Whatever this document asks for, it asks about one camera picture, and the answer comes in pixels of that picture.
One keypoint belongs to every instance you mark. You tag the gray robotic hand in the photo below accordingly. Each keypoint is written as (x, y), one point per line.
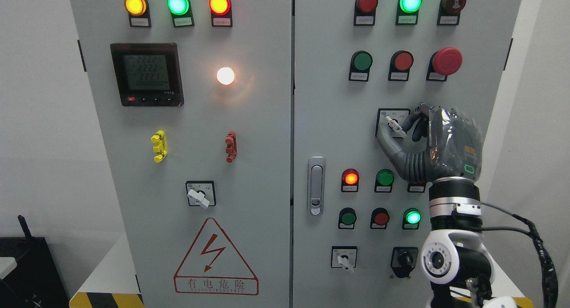
(453, 149)

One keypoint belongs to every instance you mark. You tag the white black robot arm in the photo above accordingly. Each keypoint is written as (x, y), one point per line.
(453, 257)

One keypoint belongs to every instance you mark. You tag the dark red indicator middle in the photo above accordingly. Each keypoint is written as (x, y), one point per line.
(416, 187)

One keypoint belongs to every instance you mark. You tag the dark red indicator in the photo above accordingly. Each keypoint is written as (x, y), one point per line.
(365, 12)
(416, 187)

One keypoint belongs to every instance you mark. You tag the green indicator middle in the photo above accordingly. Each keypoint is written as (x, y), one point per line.
(384, 181)

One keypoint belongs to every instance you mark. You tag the lit green push button lower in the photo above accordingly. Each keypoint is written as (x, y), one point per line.
(411, 219)

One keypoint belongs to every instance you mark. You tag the red emergency stop button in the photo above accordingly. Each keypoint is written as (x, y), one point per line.
(444, 63)

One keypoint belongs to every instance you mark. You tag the red push button lower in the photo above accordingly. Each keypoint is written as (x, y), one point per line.
(379, 219)

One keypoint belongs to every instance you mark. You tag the red push button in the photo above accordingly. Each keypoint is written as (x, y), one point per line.
(400, 66)
(379, 219)

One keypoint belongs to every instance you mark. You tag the red push button upper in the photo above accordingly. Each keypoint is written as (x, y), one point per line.
(400, 66)

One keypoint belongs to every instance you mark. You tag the lit red indicator middle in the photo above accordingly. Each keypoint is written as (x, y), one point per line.
(350, 180)

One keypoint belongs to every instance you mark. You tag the green push button upper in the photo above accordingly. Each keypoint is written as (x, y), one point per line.
(360, 64)

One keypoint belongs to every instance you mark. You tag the right gray cabinet door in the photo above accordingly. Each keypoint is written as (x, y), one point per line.
(336, 118)

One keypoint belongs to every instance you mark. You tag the gray cabinet door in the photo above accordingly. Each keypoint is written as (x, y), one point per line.
(252, 193)
(336, 118)

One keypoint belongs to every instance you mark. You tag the dark red buzzer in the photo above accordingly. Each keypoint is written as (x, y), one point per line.
(449, 12)

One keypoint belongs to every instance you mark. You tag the bright green indicator top right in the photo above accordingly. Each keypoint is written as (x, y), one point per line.
(407, 12)

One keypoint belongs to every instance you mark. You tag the dark red indicator top right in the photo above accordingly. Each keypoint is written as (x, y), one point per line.
(365, 12)

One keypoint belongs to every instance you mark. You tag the red terminal connector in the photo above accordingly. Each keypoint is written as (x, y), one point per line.
(231, 146)

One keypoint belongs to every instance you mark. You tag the white glowing indicator light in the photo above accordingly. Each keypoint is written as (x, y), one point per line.
(225, 75)

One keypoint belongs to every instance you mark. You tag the red electric hazard warning sticker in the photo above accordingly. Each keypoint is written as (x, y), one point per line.
(213, 265)

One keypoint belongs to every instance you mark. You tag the left gray cabinet door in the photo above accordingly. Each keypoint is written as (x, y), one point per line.
(252, 193)

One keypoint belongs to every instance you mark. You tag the red indicator light top left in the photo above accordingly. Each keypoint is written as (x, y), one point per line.
(221, 13)

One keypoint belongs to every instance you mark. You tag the yellow terminal connector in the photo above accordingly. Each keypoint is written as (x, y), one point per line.
(160, 146)

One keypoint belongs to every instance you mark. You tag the green indicator light top left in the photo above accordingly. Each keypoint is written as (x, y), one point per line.
(181, 13)

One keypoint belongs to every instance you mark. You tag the black digital power meter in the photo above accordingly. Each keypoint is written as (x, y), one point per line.
(148, 74)

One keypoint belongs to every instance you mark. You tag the yellow indicator light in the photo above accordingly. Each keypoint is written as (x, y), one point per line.
(138, 12)

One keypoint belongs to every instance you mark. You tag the yellow black hazard tape platform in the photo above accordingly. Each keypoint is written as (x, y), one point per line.
(106, 300)

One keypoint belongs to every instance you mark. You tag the black box with antenna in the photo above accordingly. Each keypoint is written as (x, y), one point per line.
(35, 281)

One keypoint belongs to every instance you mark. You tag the black rotary selector switch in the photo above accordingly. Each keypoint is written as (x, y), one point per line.
(403, 261)

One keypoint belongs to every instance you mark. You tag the silver door latch handle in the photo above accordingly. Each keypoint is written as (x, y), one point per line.
(315, 186)

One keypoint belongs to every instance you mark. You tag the left door gray rotary switch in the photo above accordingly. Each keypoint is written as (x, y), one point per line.
(201, 193)

